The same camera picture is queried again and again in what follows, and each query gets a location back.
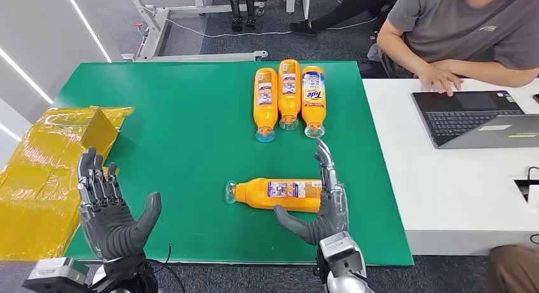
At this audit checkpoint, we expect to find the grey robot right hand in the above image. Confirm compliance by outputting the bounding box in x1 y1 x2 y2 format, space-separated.
273 139 350 247

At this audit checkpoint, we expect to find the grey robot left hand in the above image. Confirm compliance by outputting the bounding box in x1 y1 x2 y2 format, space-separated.
77 147 163 262

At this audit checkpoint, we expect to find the orange detergent bottle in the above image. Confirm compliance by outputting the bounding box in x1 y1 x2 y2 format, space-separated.
253 67 279 143
225 177 324 214
300 65 326 139
278 59 301 131

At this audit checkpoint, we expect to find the orange detergent bottle, Tide logo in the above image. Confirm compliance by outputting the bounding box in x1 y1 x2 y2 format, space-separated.
300 65 326 139

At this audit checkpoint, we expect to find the orange detergent bottle, clear cap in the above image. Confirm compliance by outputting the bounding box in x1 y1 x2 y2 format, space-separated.
278 59 301 131

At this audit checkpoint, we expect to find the orange detergent bottle, blue liquid cap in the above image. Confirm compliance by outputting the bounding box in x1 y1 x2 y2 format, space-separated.
253 67 279 143

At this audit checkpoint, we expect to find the yellow taped cardboard box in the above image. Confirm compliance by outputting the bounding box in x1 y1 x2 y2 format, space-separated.
0 106 135 262

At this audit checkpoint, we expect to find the green table mat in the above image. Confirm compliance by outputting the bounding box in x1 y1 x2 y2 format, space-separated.
52 60 414 267

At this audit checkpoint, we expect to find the white desk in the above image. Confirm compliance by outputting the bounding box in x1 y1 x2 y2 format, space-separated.
362 77 539 257

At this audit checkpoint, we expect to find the grey laptop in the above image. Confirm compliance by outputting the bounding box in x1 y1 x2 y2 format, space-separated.
411 90 539 150

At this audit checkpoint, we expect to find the person's right hand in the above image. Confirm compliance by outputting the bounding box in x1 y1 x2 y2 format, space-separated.
414 64 464 97

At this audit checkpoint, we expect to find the person's leg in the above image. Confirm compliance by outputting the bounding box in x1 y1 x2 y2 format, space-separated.
488 245 539 293

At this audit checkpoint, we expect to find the person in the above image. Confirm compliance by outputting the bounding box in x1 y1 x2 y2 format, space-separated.
289 0 406 36
376 0 539 97

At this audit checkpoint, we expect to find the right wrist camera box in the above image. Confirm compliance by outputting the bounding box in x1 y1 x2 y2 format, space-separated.
317 231 366 282

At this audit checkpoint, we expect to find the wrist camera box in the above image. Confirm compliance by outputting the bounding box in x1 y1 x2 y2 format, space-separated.
23 257 92 293
317 231 366 282

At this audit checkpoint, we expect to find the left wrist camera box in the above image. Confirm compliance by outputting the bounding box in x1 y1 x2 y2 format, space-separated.
23 257 92 293

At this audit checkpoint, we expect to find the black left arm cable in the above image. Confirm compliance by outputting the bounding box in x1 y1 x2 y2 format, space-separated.
147 243 187 293

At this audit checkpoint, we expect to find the white metal gantry frame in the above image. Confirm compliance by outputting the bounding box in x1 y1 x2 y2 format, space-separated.
118 0 269 64

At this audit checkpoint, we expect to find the white floor cable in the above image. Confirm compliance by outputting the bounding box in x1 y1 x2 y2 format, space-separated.
166 15 378 39

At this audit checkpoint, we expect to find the white desk frame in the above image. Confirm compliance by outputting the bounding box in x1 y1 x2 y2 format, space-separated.
191 0 313 21

